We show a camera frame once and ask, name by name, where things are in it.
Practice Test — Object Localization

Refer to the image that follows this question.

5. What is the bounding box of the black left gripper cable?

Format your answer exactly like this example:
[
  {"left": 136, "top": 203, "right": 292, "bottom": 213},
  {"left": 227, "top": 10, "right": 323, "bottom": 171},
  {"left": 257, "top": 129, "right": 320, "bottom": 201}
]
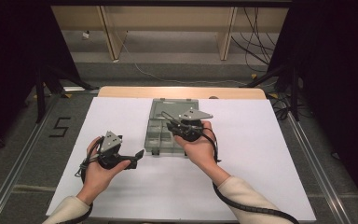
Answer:
[{"left": 57, "top": 135, "right": 104, "bottom": 224}]

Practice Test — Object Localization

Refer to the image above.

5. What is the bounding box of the person's left hand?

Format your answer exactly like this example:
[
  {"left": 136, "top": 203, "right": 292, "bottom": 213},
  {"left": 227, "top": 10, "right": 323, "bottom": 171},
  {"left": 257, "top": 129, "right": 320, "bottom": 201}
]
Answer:
[{"left": 76, "top": 136, "right": 131, "bottom": 206}]

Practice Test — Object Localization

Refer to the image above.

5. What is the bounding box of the dark curtain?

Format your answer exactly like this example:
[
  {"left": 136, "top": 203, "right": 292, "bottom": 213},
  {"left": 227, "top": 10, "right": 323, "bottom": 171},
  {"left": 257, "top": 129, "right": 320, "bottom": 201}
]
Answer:
[
  {"left": 267, "top": 0, "right": 358, "bottom": 217},
  {"left": 0, "top": 0, "right": 82, "bottom": 158}
]

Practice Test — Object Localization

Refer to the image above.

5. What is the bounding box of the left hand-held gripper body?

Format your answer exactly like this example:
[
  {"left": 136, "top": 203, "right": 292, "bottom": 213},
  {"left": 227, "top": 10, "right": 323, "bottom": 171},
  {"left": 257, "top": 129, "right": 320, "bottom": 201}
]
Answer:
[{"left": 97, "top": 130, "right": 129, "bottom": 171}]

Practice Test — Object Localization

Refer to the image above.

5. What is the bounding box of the coiled black floor cable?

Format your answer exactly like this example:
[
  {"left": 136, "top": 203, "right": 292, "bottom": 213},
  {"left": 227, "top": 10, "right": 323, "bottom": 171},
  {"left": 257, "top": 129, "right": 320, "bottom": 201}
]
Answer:
[{"left": 269, "top": 95, "right": 294, "bottom": 121}]

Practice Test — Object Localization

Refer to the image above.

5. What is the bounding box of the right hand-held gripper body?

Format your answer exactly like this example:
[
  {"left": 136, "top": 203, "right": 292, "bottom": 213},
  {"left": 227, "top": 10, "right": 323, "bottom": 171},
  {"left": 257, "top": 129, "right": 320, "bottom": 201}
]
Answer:
[{"left": 176, "top": 107, "right": 214, "bottom": 143}]

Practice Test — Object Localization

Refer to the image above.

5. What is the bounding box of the aluminium floor rail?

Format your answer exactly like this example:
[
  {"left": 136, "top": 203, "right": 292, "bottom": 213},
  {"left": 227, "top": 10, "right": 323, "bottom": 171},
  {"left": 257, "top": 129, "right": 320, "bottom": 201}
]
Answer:
[
  {"left": 0, "top": 92, "right": 63, "bottom": 224},
  {"left": 286, "top": 111, "right": 352, "bottom": 224}
]

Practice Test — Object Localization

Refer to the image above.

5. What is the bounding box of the bundle of black cables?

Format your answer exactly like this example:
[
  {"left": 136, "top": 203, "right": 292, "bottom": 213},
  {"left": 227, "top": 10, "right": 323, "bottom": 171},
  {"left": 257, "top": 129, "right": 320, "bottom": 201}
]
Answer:
[{"left": 230, "top": 7, "right": 278, "bottom": 73}]

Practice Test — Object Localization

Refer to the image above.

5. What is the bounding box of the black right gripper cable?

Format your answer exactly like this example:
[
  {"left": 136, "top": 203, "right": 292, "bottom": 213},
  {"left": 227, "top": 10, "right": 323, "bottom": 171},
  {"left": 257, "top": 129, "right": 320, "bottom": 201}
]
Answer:
[{"left": 160, "top": 110, "right": 301, "bottom": 224}]

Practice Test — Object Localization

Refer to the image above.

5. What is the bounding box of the grey translucent compartment box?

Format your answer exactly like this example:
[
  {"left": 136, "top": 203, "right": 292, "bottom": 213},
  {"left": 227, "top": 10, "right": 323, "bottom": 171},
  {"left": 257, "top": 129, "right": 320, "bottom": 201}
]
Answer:
[{"left": 144, "top": 98, "right": 200, "bottom": 157}]

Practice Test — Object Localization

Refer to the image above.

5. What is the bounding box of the person's right hand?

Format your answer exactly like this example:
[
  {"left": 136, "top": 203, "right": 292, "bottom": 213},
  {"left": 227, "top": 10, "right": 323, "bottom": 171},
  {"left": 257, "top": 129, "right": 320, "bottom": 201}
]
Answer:
[{"left": 173, "top": 120, "right": 231, "bottom": 188}]

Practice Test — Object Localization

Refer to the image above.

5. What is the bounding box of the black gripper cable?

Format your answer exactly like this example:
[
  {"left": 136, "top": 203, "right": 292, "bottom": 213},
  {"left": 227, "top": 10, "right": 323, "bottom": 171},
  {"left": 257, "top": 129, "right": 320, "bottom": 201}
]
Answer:
[
  {"left": 160, "top": 110, "right": 301, "bottom": 224},
  {"left": 57, "top": 135, "right": 104, "bottom": 224}
]

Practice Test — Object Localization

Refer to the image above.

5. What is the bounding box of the black metal stand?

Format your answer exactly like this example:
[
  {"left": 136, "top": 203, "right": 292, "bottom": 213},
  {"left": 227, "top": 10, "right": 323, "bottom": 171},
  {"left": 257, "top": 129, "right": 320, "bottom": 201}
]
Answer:
[
  {"left": 239, "top": 63, "right": 303, "bottom": 122},
  {"left": 33, "top": 62, "right": 101, "bottom": 124}
]

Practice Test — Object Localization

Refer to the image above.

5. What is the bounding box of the beige wooden desk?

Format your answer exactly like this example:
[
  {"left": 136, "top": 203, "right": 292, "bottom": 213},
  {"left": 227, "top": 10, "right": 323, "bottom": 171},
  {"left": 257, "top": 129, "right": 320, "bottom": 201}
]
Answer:
[{"left": 50, "top": 5, "right": 290, "bottom": 62}]

